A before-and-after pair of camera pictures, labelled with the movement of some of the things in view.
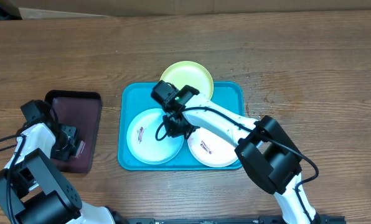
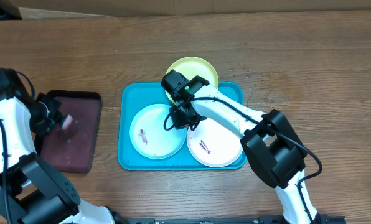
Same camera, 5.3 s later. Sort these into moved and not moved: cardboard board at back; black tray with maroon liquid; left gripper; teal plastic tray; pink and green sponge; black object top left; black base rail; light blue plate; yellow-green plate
Moved: yellow-green plate; pink and green sponge; left gripper; light blue plate
Not moved: teal plastic tray; black object top left; black base rail; cardboard board at back; black tray with maroon liquid
